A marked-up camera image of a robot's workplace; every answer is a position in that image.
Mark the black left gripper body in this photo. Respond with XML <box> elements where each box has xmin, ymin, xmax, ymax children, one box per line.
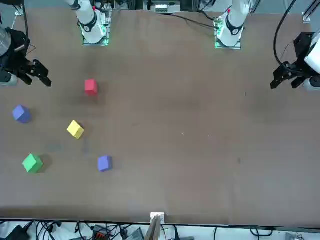
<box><xmin>287</xmin><ymin>32</ymin><xmax>316</xmax><ymax>76</ymax></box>

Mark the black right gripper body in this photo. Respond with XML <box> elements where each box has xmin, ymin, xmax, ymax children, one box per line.
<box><xmin>0</xmin><ymin>28</ymin><xmax>35</xmax><ymax>74</ymax></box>

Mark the red foam cube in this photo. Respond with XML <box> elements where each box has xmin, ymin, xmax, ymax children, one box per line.
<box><xmin>84</xmin><ymin>78</ymin><xmax>99</xmax><ymax>96</ymax></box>

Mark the violet blue foam cube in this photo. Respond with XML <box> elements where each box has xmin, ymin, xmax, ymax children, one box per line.
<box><xmin>97</xmin><ymin>155</ymin><xmax>113</xmax><ymax>173</ymax></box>
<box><xmin>12</xmin><ymin>104</ymin><xmax>33</xmax><ymax>124</ymax></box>

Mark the yellow foam cube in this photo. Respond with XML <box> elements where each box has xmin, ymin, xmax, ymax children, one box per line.
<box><xmin>66</xmin><ymin>119</ymin><xmax>85</xmax><ymax>140</ymax></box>

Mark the green foam cube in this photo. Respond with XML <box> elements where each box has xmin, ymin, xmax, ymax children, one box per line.
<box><xmin>22</xmin><ymin>153</ymin><xmax>44</xmax><ymax>174</ymax></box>

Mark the black power adapter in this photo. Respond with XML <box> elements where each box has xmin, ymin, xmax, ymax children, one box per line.
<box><xmin>4</xmin><ymin>224</ymin><xmax>31</xmax><ymax>240</ymax></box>

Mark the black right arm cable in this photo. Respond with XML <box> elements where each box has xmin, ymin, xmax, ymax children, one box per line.
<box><xmin>21</xmin><ymin>0</ymin><xmax>30</xmax><ymax>45</ymax></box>

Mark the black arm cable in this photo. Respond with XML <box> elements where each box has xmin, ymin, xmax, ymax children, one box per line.
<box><xmin>21</xmin><ymin>0</ymin><xmax>30</xmax><ymax>45</ymax></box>
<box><xmin>273</xmin><ymin>0</ymin><xmax>301</xmax><ymax>67</ymax></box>

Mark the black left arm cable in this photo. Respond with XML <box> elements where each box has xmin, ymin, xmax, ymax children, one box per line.
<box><xmin>273</xmin><ymin>0</ymin><xmax>301</xmax><ymax>67</ymax></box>

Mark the black cable across table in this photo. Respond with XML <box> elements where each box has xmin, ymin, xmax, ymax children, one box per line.
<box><xmin>169</xmin><ymin>13</ymin><xmax>218</xmax><ymax>29</ymax></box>

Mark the white post bracket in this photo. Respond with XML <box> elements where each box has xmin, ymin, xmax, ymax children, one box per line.
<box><xmin>150</xmin><ymin>211</ymin><xmax>166</xmax><ymax>225</ymax></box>

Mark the camera mount post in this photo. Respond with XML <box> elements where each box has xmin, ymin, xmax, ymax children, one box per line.
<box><xmin>144</xmin><ymin>216</ymin><xmax>161</xmax><ymax>240</ymax></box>

